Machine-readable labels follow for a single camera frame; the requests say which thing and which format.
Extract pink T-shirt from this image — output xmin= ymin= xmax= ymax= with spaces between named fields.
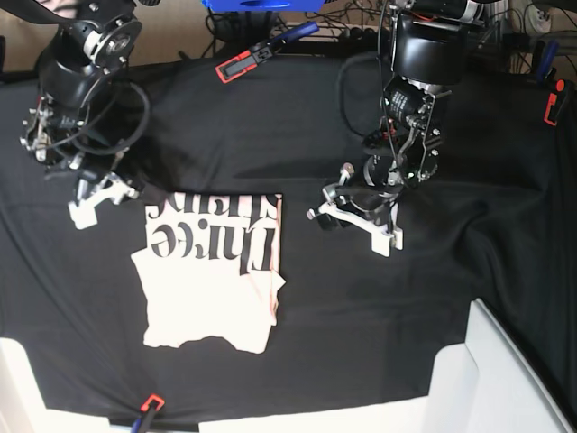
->
xmin=132 ymin=192 xmax=286 ymax=354

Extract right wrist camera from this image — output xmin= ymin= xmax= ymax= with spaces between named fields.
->
xmin=68 ymin=200 xmax=98 ymax=230

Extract right orange blue clamp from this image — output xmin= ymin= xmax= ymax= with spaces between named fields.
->
xmin=532 ymin=41 xmax=566 ymax=126

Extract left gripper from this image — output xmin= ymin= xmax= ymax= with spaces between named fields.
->
xmin=307 ymin=161 xmax=403 ymax=233

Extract top orange blue clamp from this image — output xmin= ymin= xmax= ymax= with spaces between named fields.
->
xmin=215 ymin=22 xmax=319 ymax=84

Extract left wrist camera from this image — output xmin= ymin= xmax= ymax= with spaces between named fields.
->
xmin=371 ymin=227 xmax=404 ymax=257

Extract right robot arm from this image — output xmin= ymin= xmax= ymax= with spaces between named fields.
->
xmin=20 ymin=1 xmax=151 ymax=225

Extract orange blue clamp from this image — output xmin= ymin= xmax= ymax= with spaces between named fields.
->
xmin=532 ymin=41 xmax=566 ymax=126
xmin=130 ymin=393 xmax=165 ymax=433
xmin=215 ymin=22 xmax=319 ymax=84

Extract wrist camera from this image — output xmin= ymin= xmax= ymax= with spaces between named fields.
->
xmin=68 ymin=200 xmax=98 ymax=230
xmin=371 ymin=227 xmax=404 ymax=257

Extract blue box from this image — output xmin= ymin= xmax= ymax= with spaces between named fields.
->
xmin=201 ymin=0 xmax=325 ymax=13

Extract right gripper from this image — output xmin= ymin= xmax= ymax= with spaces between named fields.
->
xmin=67 ymin=155 xmax=169 ymax=212

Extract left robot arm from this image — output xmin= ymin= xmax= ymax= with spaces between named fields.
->
xmin=307 ymin=1 xmax=483 ymax=246

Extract black table cloth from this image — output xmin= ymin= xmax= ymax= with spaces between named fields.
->
xmin=1 ymin=57 xmax=576 ymax=427

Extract bottom orange blue clamp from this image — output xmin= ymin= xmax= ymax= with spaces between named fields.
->
xmin=130 ymin=393 xmax=165 ymax=433

